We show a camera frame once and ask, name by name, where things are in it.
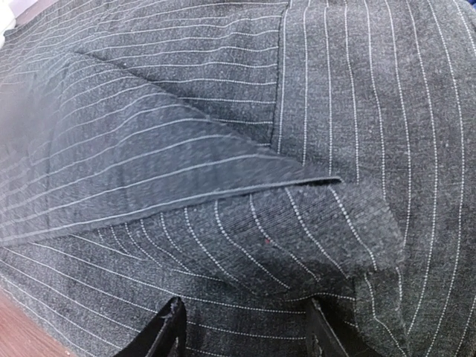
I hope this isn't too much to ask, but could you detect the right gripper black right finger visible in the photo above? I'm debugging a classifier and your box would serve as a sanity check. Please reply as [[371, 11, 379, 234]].
[[306, 298, 380, 357]]

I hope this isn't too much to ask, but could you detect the black pinstriped long sleeve shirt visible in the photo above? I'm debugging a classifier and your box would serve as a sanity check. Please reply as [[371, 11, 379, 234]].
[[1, 1, 475, 356]]

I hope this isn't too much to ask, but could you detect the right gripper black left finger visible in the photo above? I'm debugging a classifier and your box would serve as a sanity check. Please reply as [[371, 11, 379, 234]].
[[115, 297, 187, 357]]

